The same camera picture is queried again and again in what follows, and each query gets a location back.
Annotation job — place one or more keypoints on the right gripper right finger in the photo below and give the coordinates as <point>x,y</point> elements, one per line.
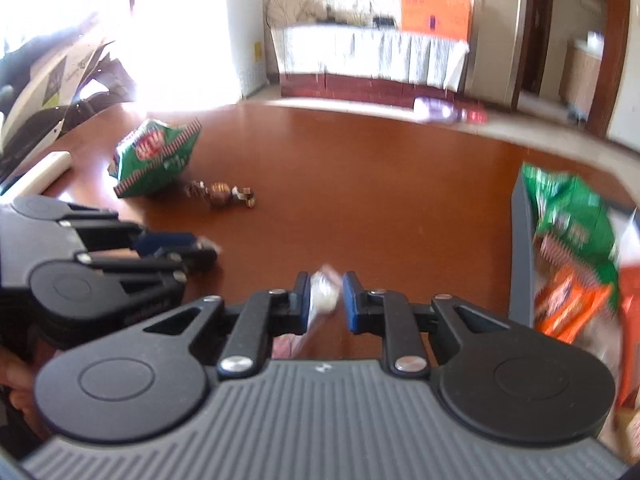
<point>388,315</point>

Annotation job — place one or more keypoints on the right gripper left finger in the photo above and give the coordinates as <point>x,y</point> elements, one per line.
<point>267,314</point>

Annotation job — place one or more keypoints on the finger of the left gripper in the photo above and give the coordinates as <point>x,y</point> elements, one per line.
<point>184,244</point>
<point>180,266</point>

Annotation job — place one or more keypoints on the pink white candy packet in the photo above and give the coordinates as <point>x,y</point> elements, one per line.
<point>325,290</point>

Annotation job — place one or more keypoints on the round green chip bag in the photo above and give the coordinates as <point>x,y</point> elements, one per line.
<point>151,156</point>

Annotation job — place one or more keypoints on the small orange snack packet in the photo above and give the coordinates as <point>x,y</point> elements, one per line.
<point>564,306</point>

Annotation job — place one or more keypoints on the grey shallow tray box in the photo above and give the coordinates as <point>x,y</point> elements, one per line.
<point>523,288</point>

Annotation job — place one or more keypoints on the green snack bag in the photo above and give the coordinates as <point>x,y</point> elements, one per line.
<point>575,216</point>

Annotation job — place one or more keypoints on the long orange snack bar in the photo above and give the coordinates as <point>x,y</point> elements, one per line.
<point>629,320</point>

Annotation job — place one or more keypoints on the person left hand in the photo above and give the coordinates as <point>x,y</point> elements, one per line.
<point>19,376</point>

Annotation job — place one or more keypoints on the purple white floor object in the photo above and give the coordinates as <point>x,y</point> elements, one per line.
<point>445,112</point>

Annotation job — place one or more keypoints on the white air conditioner unit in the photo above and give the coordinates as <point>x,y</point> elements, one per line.
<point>247,36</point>

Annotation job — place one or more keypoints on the tv cabinet with cloth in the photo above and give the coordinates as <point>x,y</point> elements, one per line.
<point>372,65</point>

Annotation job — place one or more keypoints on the orange cardboard box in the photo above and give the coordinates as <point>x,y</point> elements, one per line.
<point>449,19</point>

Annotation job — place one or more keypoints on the kitchen counter cabinet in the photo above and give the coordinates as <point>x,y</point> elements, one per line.
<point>579,78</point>

